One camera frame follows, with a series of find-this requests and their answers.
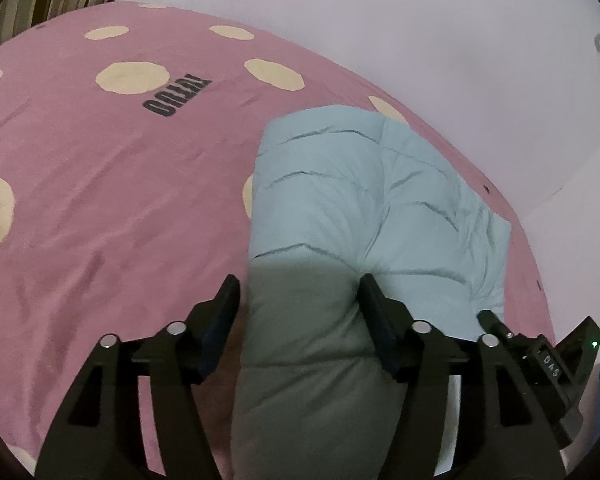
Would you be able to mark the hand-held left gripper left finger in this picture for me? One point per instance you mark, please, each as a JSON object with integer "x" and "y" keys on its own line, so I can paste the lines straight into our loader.
{"x": 215, "y": 332}

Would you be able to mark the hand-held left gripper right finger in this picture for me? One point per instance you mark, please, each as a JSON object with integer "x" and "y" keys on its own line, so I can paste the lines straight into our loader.
{"x": 382, "y": 332}

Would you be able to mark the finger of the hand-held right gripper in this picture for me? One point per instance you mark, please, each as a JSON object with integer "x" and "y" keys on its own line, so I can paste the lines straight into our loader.
{"x": 495, "y": 322}

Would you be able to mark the light blue puffer jacket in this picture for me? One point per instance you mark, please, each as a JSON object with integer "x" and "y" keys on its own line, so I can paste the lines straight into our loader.
{"x": 380, "y": 195}

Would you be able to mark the pink dotted bed sheet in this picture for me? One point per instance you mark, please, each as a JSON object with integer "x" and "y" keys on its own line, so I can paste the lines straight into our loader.
{"x": 105, "y": 210}

